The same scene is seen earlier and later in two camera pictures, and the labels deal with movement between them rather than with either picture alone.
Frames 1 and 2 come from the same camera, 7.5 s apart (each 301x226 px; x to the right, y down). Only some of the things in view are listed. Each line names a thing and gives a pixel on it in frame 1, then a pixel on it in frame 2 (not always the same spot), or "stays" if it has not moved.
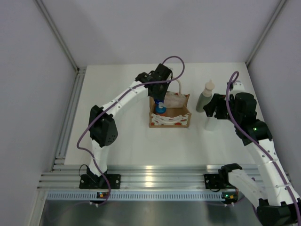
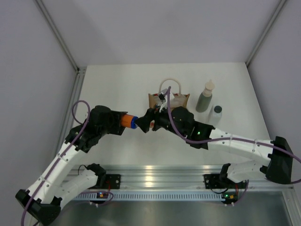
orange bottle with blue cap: [156, 102] to [129, 121]
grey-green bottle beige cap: [206, 97] stays
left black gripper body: [161, 93] to [114, 123]
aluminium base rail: [134, 176] stays
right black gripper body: [218, 101] to [162, 119]
